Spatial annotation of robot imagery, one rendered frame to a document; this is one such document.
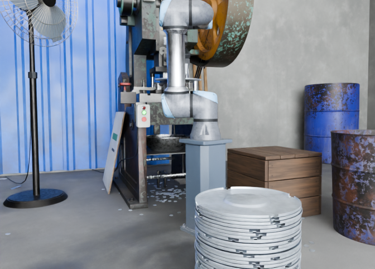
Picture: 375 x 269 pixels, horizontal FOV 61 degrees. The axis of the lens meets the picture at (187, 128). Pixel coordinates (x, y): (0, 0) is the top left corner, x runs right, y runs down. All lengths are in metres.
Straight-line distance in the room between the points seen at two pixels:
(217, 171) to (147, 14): 1.18
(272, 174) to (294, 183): 0.16
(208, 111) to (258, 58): 2.60
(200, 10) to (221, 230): 0.98
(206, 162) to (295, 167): 0.56
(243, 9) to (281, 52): 2.12
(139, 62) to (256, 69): 1.92
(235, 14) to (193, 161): 1.05
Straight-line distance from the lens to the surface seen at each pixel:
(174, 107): 1.48
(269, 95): 4.07
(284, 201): 0.95
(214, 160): 1.48
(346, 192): 1.64
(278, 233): 0.82
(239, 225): 0.80
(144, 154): 1.95
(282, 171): 1.75
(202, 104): 1.48
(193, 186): 1.52
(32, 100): 2.32
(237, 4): 2.16
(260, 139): 4.01
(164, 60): 2.19
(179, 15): 1.48
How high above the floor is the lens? 0.58
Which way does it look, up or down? 3 degrees down
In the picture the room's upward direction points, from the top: straight up
